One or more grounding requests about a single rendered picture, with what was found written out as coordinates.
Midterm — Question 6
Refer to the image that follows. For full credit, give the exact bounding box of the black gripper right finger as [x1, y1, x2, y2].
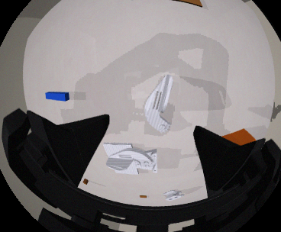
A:
[194, 126, 266, 198]

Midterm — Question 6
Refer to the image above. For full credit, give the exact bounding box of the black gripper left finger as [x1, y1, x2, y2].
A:
[27, 109, 109, 188]

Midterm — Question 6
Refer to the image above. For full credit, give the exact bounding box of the blue rectangular bar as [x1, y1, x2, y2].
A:
[45, 92, 69, 102]

